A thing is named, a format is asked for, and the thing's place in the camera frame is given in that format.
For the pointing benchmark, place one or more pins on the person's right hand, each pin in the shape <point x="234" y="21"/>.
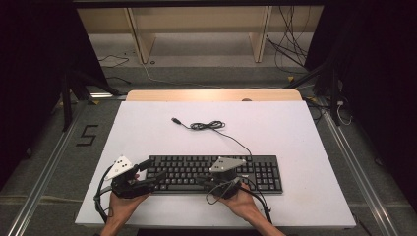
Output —
<point x="241" y="203"/>

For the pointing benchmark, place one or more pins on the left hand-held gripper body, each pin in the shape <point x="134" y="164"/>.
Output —
<point x="123" y="178"/>

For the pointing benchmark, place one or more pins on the wooden shelf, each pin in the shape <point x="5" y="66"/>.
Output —
<point x="196" y="19"/>

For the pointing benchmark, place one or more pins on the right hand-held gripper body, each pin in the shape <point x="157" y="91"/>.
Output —
<point x="226" y="164"/>

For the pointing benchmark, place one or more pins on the person's left hand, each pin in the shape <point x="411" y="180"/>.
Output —
<point x="123" y="206"/>

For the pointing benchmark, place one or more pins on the metal floor rail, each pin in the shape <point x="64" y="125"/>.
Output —
<point x="42" y="177"/>
<point x="360" y="170"/>

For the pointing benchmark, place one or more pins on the wooden table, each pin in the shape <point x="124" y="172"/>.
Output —
<point x="213" y="95"/>

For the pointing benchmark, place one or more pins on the black keyboard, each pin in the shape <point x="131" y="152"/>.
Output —
<point x="262" y="173"/>

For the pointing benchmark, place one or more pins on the short metal bar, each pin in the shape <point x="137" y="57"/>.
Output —
<point x="108" y="95"/>

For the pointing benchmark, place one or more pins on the black metal stand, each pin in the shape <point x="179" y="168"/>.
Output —
<point x="334" y="95"/>
<point x="67" y="105"/>

